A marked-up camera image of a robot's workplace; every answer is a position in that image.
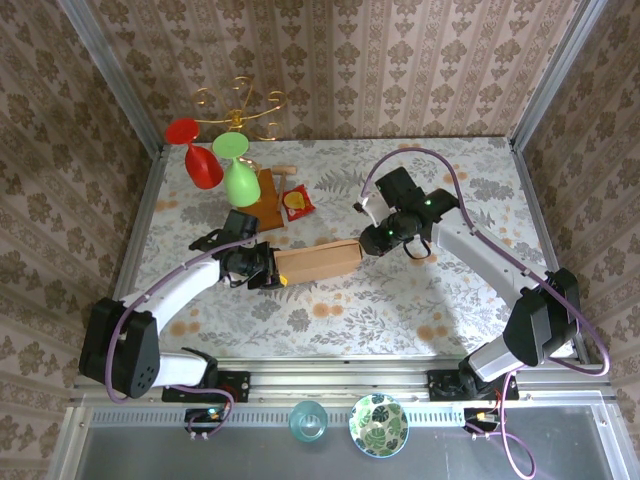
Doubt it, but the clear blue glass cup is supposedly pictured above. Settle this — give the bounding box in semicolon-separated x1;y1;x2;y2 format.
288;399;329;442

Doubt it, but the small wooden mallet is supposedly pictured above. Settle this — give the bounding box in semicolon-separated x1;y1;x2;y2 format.
271;165;297;209

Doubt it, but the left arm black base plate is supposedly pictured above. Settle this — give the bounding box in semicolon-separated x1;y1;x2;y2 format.
160;370;251;404

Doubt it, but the brown wooden board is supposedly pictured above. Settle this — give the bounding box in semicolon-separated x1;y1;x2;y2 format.
238;168;287;234

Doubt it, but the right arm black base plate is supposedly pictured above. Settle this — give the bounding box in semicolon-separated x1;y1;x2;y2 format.
427;369;521;402

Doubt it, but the brown cardboard paper box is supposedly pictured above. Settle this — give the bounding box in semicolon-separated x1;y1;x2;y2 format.
273;239;365;286

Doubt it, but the aluminium table side rail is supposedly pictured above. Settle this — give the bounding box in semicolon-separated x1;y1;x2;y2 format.
507;135;589;364
93;143;166;369

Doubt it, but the green leaf pattern bowl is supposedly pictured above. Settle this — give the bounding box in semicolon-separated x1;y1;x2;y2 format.
348;392;410;459

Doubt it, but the aluminium frame post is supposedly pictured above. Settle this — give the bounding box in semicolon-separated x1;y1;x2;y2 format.
509;0;609;151
54;0;166;156

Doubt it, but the aluminium mounting rail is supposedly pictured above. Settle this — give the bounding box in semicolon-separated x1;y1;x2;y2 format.
73;355;614;404

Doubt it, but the small controller board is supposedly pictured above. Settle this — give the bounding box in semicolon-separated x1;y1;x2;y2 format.
463;407;506;435
184;407;225;435

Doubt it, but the floral tablecloth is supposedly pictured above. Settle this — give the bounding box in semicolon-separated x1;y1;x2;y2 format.
117;137;576;359

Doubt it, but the right small controller board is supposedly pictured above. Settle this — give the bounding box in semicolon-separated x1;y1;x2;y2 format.
463;407;506;435

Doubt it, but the red plastic wine glass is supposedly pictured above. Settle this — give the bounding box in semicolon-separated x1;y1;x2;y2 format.
164;117;225;190

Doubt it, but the red snack packet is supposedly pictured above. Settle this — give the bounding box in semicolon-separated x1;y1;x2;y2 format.
281;183;316;222

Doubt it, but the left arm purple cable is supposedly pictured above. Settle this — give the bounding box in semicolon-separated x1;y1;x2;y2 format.
104;234;259;441

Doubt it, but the gold wire glass rack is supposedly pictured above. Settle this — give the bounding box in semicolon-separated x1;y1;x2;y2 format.
193;74;287;174

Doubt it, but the left small controller board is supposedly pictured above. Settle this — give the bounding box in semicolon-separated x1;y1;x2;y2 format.
184;407;225;435

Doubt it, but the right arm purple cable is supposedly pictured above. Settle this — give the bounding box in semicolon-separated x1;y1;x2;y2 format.
362;147;612;476

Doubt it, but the green plastic wine glass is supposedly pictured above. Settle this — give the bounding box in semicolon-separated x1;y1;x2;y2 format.
211;130;262;208

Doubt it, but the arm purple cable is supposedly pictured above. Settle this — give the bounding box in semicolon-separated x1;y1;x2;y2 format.
362;147;612;476
104;234;259;441

